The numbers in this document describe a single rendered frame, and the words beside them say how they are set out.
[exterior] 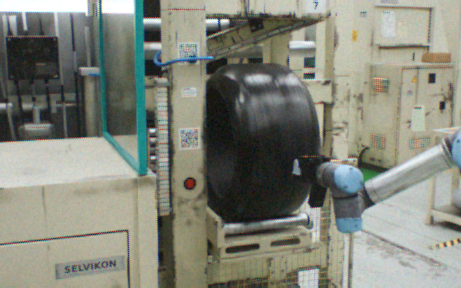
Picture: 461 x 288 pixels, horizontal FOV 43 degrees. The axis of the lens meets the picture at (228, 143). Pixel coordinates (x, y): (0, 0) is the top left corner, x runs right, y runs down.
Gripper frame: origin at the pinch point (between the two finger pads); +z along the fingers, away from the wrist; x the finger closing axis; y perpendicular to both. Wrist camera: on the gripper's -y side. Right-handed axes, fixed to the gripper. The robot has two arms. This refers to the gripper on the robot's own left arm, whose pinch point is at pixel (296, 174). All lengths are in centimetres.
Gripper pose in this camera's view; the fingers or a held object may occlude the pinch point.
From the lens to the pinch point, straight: 197.8
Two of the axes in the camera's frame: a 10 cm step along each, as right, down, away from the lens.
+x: -9.4, 0.6, -3.3
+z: -3.4, -0.5, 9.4
